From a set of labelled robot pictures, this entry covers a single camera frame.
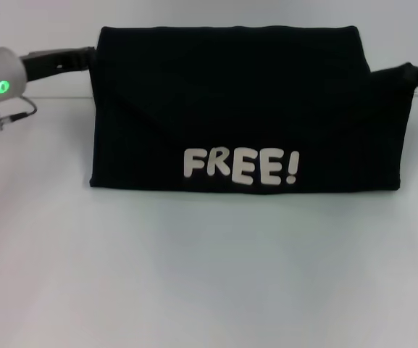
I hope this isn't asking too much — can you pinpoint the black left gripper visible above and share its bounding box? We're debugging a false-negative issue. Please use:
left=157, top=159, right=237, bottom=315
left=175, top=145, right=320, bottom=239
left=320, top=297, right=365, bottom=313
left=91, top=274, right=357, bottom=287
left=18, top=45, right=98, bottom=83

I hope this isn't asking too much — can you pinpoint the black shirt with FREE print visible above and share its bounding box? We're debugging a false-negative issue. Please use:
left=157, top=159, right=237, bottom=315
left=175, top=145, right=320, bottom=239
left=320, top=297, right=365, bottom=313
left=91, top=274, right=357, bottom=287
left=88, top=25, right=416, bottom=197

